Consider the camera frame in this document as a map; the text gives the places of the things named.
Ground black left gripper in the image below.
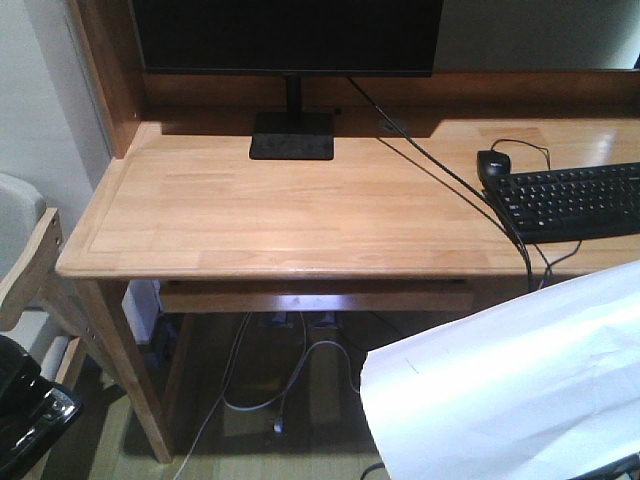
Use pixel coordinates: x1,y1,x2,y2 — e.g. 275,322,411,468
1,336,83,479

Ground white paper sheet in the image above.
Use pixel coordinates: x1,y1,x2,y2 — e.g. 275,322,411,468
361,262,639,479

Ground wooden desk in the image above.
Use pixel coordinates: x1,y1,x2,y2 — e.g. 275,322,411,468
56,1,639,463

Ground wooden chair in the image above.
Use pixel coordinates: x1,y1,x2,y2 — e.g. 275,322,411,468
1,173,118,387

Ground black computer monitor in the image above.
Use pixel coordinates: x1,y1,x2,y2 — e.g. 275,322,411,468
132,1,444,160

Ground black computer mouse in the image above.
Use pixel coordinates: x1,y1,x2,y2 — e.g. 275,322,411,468
476,150,511,183

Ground black keyboard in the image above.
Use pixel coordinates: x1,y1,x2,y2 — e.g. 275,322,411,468
481,162,639,244

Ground grey cable under desk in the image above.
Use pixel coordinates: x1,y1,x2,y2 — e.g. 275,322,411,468
177,310,362,480

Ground black monitor cable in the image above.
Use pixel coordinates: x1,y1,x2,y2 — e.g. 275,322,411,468
345,75,534,291

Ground black mouse cable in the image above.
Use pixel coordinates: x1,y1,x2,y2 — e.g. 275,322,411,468
490,138,552,171

